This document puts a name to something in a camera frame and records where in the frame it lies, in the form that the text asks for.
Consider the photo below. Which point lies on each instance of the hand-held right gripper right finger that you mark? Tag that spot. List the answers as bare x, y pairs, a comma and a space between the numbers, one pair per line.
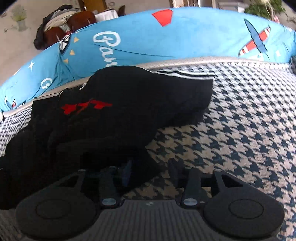
172, 169

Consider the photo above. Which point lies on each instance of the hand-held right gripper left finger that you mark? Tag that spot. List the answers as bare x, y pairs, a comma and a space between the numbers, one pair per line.
126, 172

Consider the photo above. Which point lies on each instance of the black shirt with red print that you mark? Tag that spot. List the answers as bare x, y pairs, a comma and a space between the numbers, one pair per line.
115, 120

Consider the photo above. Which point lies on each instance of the houndstooth sofa seat cushion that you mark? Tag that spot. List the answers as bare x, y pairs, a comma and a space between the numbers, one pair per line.
231, 129

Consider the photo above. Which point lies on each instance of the blue printed sofa cover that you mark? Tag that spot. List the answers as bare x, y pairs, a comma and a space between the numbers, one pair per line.
185, 37

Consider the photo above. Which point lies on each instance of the table with white tablecloth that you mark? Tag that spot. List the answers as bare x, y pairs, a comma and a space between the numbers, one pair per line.
106, 15

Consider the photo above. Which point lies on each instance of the dark jacket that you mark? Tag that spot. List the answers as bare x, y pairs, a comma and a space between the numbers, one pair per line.
40, 38

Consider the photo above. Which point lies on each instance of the dark wooden chair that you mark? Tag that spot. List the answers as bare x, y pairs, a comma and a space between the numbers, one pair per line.
121, 10

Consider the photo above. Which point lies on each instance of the grey white garment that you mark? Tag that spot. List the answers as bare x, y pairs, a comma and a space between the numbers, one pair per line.
55, 17

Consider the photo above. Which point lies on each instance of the leafy potted plant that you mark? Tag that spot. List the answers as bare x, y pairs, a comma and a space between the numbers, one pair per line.
266, 8

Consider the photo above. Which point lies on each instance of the brown wooden frame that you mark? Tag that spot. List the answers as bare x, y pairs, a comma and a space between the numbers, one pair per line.
92, 3

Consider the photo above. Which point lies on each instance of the flower wall sticker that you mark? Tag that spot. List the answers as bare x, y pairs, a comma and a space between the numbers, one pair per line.
19, 16

